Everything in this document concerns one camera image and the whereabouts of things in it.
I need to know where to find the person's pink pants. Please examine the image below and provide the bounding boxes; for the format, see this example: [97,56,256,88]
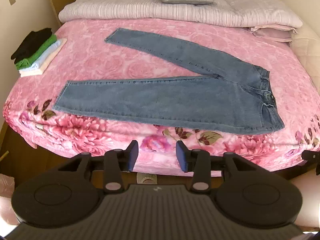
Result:
[0,174,320,232]

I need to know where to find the folded light blue garment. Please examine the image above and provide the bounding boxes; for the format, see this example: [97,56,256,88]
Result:
[19,39,63,72]

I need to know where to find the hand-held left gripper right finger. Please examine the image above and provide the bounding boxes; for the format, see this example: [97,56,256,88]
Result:
[176,140,259,194]

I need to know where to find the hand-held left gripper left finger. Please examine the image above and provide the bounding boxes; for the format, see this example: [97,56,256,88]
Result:
[59,140,139,194]

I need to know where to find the blue denim jeans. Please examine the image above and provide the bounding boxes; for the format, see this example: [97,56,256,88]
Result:
[52,27,285,134]

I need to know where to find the striped light pink quilt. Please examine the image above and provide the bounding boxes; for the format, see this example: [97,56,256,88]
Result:
[58,0,303,28]

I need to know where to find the wooden bed frame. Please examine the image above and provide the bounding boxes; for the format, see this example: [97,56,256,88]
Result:
[0,120,309,190]

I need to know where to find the pink floral blanket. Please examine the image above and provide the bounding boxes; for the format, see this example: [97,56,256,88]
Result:
[2,17,320,173]

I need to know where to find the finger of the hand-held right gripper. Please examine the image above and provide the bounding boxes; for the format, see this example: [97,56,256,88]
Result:
[301,150,320,175]

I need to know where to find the folded green garment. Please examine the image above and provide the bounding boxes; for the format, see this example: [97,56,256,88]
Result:
[15,34,58,70]

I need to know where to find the folded pink sheets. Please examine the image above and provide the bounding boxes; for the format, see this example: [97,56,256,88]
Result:
[247,25,299,47]

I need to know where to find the folded black garment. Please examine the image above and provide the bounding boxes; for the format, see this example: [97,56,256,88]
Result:
[10,28,52,62]

